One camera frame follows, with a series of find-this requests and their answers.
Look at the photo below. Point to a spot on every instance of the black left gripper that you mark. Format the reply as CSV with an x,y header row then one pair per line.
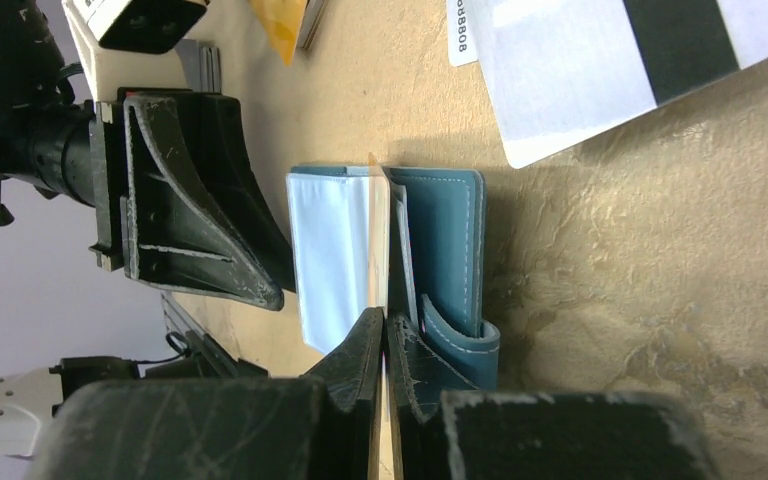
x,y
196,220

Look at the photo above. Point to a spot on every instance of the blue leather card holder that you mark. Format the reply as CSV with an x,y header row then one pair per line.
x,y
441,225

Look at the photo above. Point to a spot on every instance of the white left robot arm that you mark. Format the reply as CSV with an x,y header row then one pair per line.
x,y
46,110

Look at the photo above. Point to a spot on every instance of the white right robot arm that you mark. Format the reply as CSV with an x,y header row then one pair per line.
x,y
6,411

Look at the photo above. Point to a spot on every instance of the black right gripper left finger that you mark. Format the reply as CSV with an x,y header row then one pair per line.
x,y
323,424

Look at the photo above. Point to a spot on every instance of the single orange credit card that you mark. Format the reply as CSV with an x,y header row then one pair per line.
x,y
378,224

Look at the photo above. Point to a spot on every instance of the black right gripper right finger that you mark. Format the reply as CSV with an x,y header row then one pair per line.
x,y
446,428

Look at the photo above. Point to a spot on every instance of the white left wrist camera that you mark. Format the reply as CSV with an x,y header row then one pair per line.
x,y
130,44

